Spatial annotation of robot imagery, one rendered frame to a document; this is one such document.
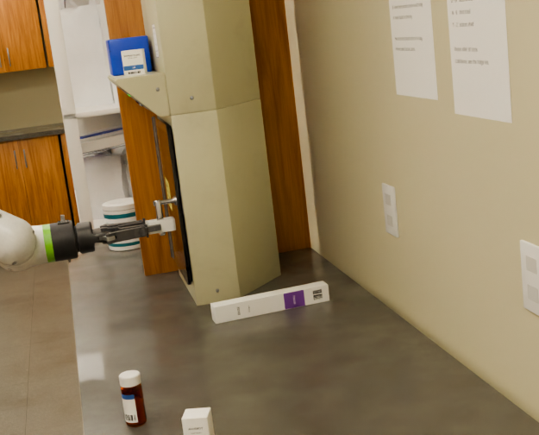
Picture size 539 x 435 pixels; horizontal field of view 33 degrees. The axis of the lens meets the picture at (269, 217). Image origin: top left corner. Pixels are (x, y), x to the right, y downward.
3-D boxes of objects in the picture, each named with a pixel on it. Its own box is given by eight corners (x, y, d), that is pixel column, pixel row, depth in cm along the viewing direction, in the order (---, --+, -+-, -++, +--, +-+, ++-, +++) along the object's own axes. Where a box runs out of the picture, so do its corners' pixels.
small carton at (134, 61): (147, 72, 224) (143, 48, 223) (145, 74, 219) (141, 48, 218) (127, 75, 224) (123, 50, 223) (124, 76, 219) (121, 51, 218)
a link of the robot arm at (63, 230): (56, 260, 224) (56, 268, 216) (48, 213, 222) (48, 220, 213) (80, 255, 226) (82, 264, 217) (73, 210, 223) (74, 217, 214)
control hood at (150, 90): (155, 107, 245) (150, 69, 243) (171, 116, 214) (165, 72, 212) (112, 112, 243) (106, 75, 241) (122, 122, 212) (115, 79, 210)
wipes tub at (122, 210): (147, 238, 305) (140, 194, 302) (151, 247, 292) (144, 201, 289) (107, 245, 302) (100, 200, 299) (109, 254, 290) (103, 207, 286)
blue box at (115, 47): (148, 70, 240) (143, 35, 238) (153, 71, 231) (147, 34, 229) (110, 75, 238) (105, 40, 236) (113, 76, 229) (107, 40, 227)
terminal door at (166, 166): (176, 258, 253) (155, 115, 245) (191, 286, 224) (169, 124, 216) (172, 258, 253) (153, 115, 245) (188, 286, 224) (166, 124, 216)
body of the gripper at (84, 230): (75, 227, 215) (114, 220, 217) (73, 220, 223) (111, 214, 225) (79, 257, 217) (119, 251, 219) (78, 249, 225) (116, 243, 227)
